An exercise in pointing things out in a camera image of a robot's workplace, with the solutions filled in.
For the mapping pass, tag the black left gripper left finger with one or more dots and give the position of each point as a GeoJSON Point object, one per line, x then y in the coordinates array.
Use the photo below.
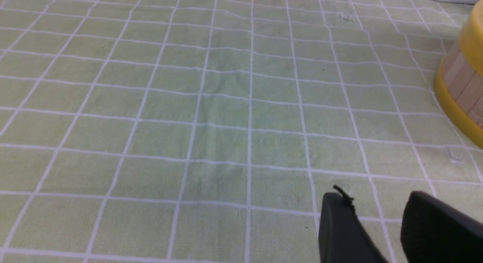
{"type": "Point", "coordinates": [342, 237]}

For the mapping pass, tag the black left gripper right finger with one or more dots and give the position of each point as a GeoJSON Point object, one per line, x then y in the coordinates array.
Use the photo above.
{"type": "Point", "coordinates": [434, 232]}

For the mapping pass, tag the yellow bamboo steamer basket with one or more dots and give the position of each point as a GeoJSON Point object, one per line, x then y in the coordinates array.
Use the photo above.
{"type": "Point", "coordinates": [458, 83]}

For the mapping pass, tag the green checkered tablecloth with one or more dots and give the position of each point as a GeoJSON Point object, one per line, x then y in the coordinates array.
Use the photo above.
{"type": "Point", "coordinates": [191, 131]}

